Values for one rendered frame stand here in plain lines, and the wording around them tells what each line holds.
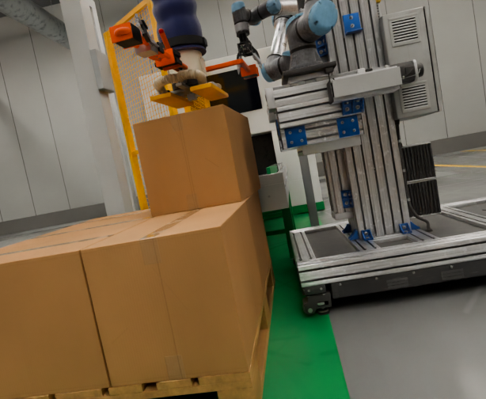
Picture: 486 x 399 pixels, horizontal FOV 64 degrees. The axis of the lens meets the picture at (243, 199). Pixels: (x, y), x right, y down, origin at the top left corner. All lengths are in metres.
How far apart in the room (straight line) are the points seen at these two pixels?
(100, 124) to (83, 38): 0.66
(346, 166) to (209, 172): 0.71
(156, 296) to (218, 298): 0.17
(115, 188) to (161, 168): 1.58
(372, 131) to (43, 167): 11.71
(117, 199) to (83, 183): 9.22
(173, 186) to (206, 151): 0.20
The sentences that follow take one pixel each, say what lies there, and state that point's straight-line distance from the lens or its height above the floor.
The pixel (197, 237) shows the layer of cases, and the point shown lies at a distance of 1.02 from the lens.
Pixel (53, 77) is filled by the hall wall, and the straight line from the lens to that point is 13.00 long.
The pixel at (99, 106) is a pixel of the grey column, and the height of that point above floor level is 1.35.
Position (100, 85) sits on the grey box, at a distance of 3.27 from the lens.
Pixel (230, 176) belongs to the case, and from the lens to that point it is 1.58.
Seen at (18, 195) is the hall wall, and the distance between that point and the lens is 13.49.
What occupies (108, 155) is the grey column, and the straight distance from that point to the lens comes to 3.23.
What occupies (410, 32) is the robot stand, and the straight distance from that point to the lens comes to 2.02.
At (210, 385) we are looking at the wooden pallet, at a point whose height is 0.12.
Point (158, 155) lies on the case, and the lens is 1.67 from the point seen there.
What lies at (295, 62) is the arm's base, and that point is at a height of 1.08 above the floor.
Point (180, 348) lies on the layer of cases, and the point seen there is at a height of 0.23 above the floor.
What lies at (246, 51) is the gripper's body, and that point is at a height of 1.27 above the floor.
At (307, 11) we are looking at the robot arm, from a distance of 1.72.
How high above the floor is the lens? 0.68
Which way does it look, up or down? 5 degrees down
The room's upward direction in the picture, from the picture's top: 11 degrees counter-clockwise
